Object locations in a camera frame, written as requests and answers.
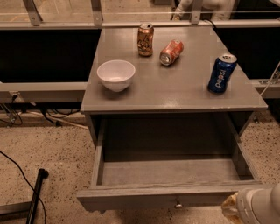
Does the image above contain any grey top drawer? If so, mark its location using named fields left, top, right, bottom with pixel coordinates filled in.
left=77, top=113, right=263, bottom=211

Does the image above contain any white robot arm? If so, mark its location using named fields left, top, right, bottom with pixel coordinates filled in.
left=221, top=184, right=280, bottom=224

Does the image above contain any grey wooden drawer cabinet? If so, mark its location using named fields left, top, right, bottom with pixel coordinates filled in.
left=80, top=25, right=269, bottom=147

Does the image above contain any blue pepsi can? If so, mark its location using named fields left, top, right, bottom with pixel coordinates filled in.
left=207, top=53, right=237, bottom=94

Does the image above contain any orange soda can lying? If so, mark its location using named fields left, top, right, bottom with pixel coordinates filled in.
left=159, top=39, right=184, bottom=66

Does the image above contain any white bowl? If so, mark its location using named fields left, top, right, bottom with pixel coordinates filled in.
left=96, top=59, right=136, bottom=92

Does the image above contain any gold brown drink can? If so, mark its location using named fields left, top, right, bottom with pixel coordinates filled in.
left=137, top=23, right=154, bottom=57

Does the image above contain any black metal stand leg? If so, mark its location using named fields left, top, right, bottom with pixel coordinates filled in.
left=0, top=168, right=48, bottom=224

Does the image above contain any metal railing frame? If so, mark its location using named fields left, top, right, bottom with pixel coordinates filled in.
left=0, top=0, right=280, bottom=104

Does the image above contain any white cable right side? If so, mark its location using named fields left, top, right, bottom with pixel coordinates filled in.
left=258, top=61, right=280, bottom=97

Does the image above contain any black floor cable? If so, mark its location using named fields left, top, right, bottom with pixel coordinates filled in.
left=0, top=150, right=47, bottom=224

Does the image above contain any cable bundle under railing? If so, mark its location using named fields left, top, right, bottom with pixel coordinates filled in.
left=0, top=94, right=88, bottom=130

